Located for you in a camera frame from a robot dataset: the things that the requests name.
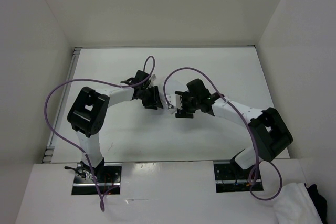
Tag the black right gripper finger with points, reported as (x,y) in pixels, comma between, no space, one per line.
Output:
(181,94)
(183,114)

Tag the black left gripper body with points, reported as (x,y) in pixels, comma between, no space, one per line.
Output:
(142,96)

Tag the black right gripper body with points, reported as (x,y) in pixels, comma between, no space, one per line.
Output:
(190,103)

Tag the white skirt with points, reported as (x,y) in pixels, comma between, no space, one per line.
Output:
(171,86)

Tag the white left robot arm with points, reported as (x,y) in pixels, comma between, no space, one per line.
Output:
(88,113)

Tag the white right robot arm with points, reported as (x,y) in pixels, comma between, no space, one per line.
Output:
(268,131)

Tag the white cloth pile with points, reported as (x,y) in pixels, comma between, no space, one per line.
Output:
(294,205)

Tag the black cloth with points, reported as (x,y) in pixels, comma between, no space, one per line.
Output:
(319,202)

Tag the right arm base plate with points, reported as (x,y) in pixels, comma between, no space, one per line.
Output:
(229,178)

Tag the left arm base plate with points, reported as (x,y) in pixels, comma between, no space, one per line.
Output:
(108,181)

